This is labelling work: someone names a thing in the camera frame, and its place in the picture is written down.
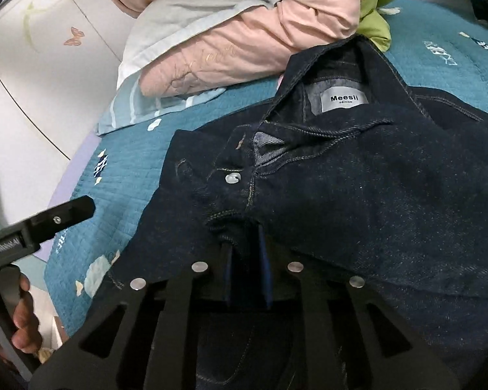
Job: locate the dark denim jacket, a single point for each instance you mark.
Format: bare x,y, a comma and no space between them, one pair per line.
349,195

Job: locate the person's left hand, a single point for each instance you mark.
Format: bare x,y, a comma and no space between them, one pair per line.
24,321

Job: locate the green cloth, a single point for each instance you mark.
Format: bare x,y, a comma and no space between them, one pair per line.
374,8

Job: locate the light blue pillow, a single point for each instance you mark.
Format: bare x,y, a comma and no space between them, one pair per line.
179,40

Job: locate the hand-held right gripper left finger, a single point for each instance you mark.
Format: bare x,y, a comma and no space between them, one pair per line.
228,276

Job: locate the pink quilted comforter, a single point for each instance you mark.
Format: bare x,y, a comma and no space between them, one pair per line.
244,36

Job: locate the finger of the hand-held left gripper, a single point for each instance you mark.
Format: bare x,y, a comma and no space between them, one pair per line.
67,213

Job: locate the teal quilted bedspread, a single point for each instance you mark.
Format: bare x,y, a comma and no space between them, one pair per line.
118,178

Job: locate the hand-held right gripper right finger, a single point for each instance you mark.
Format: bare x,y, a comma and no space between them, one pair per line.
265,268

